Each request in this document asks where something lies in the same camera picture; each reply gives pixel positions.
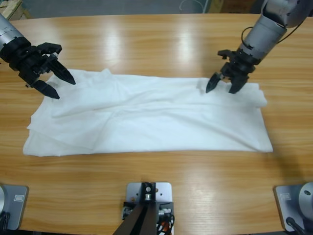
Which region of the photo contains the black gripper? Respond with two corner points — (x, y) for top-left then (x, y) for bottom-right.
(205, 48), (260, 94)
(0, 38), (77, 100)

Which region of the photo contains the white t-shirt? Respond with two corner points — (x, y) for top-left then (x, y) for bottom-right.
(22, 68), (273, 157)

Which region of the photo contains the brown cardboard box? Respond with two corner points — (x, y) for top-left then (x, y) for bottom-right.
(210, 0), (254, 13)

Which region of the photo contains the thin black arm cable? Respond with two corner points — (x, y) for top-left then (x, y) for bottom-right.
(241, 14), (306, 47)

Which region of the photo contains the white wire rack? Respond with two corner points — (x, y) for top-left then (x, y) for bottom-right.
(179, 0), (211, 13)

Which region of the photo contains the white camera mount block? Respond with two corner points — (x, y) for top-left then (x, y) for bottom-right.
(122, 181), (176, 235)

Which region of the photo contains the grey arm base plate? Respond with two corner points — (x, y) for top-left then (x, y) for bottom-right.
(0, 184), (30, 231)
(273, 181), (313, 232)

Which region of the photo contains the black base power cable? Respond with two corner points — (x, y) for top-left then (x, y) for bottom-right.
(285, 216), (309, 235)
(0, 211), (12, 231)

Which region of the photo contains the dark camera post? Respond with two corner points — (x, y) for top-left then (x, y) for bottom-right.
(113, 181), (157, 235)

